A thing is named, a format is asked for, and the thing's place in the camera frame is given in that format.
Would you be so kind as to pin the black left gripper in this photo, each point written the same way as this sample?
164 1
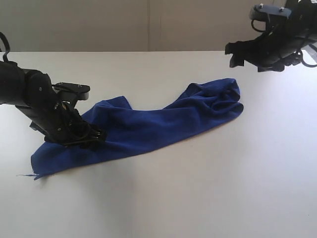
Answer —
59 121

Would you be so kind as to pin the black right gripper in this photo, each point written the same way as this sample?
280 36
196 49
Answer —
283 45

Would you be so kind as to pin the blue towel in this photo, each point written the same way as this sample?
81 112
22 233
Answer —
129 132

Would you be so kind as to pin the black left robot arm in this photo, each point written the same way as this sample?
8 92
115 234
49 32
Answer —
10 87

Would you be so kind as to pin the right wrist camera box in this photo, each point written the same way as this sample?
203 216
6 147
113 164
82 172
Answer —
269 13

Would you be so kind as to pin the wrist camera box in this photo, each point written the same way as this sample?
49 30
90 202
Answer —
70 91
269 13

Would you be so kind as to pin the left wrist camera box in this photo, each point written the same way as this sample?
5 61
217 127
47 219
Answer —
70 91

